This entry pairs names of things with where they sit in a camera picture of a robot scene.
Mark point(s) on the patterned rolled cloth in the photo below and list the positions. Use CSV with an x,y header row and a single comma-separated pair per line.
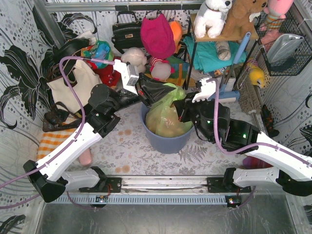
x,y
223,50

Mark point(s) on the black wire basket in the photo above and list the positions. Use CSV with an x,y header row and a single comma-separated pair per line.
x,y
293,65

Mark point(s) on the red folded cloth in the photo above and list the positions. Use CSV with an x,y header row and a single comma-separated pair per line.
x,y
107,74

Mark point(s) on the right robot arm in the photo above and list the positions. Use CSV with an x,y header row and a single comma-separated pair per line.
x,y
288,170

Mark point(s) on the white pink-eared plush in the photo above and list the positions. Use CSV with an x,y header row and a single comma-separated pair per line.
x,y
160,69

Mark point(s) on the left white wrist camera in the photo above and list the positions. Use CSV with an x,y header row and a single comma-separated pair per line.
x,y
129,75

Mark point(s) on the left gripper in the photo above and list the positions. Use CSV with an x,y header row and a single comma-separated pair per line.
x,y
142,91

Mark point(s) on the pink plush toy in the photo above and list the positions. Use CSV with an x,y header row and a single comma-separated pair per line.
x,y
275,14

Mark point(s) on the teal folded towel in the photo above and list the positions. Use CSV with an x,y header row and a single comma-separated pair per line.
x,y
206,58

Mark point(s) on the metal rod handle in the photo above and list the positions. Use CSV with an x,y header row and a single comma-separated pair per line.
x,y
252,113

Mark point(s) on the rainbow striped bag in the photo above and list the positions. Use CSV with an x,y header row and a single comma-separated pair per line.
x,y
181,70

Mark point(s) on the colourful scarf bundle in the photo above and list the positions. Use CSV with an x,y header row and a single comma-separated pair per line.
x,y
100,50

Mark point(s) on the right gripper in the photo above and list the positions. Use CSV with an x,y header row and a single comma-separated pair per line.
x,y
186,112

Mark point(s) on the white grey plush dog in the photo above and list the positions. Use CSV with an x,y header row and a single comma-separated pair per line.
x,y
211,17

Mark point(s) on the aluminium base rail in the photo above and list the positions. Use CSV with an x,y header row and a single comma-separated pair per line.
x,y
168,190

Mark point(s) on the wooden metal shelf rack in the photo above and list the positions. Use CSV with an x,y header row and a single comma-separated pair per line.
x,y
235,36

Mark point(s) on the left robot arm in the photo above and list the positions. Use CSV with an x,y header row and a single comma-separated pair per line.
x,y
49,175

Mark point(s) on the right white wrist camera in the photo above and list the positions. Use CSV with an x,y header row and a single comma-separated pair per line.
x,y
208,88

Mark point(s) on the silver foil pouch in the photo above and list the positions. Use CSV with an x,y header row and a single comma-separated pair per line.
x,y
284,47

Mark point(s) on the blue-grey trash bin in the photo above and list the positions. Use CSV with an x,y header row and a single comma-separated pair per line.
x,y
164,145

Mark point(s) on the brown teddy bear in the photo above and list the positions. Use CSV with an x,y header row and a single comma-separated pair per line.
x,y
241,16

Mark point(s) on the magenta felt hat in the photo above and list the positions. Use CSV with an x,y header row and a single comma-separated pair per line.
x,y
157,37

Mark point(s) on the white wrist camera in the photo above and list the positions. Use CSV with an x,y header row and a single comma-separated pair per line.
x,y
129,75
208,88

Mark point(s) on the dark brown leather bag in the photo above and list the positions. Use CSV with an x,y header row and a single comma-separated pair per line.
x,y
55,119

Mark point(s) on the yellow plush toy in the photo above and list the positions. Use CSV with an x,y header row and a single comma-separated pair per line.
x,y
256,74

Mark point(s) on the white fluffy plush toy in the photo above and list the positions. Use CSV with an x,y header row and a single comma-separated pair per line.
x,y
135,57

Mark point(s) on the blue floor squeegee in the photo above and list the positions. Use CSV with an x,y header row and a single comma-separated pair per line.
x,y
230,96

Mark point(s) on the black leather handbag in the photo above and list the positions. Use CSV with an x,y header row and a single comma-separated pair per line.
x,y
126,35

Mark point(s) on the green plastic trash bag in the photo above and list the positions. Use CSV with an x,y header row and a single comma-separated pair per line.
x,y
162,118

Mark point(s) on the orange plush toy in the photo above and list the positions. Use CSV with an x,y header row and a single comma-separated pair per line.
x,y
177,33

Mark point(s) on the orange checkered cloth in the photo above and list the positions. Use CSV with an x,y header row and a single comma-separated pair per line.
x,y
51,140

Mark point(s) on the pink cylinder object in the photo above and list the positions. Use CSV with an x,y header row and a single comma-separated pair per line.
x,y
85,159

